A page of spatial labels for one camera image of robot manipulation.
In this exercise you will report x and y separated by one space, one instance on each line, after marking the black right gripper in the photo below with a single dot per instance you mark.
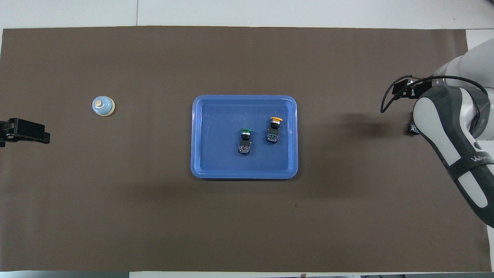
405 89

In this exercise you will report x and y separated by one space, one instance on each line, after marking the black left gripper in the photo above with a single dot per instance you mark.
4 133

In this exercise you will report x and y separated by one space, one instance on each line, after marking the red push button switch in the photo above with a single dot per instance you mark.
412 128

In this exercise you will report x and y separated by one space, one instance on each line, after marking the yellow push button switch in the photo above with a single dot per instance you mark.
273 131

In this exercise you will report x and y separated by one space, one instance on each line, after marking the green push button switch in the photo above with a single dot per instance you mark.
244 143

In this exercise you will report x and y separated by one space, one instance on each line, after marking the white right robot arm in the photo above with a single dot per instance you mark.
447 127

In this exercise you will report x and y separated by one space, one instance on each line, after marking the light blue desk bell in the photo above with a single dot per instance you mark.
103 106

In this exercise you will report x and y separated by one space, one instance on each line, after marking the blue plastic tray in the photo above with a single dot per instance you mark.
216 154

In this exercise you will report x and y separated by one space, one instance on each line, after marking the brown paper table mat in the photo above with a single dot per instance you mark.
247 224

